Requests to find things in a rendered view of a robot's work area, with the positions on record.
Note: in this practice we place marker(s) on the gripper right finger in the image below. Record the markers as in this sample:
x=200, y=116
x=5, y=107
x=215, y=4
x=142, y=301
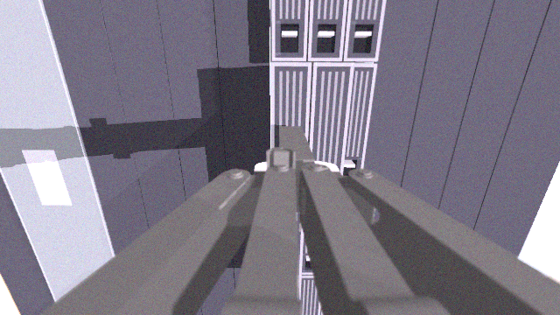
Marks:
x=451, y=269

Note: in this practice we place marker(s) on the black drive blank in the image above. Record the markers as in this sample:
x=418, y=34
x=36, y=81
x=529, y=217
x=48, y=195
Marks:
x=363, y=30
x=326, y=30

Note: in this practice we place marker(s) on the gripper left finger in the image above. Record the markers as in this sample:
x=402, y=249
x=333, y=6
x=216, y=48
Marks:
x=172, y=268

